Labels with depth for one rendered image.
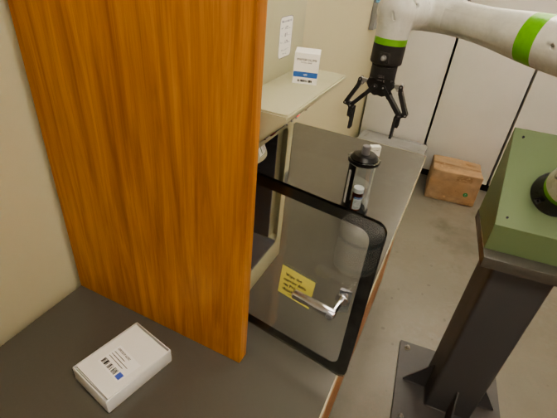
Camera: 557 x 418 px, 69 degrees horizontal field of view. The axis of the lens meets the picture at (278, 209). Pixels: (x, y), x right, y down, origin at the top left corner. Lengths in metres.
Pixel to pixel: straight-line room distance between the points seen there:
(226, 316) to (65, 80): 0.55
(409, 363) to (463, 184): 1.84
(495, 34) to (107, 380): 1.17
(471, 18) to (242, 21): 0.77
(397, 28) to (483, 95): 2.63
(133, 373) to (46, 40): 0.66
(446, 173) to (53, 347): 3.15
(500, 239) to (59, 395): 1.32
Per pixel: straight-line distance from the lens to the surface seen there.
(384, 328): 2.42
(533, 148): 1.62
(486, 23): 1.20
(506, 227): 1.50
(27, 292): 1.15
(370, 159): 1.36
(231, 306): 0.86
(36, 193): 1.06
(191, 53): 0.64
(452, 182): 3.67
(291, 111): 0.70
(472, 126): 3.88
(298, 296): 0.76
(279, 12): 0.85
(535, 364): 2.66
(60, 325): 1.13
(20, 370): 1.08
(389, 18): 1.22
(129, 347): 0.99
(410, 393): 2.19
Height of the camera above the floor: 1.75
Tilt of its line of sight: 34 degrees down
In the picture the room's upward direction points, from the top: 6 degrees clockwise
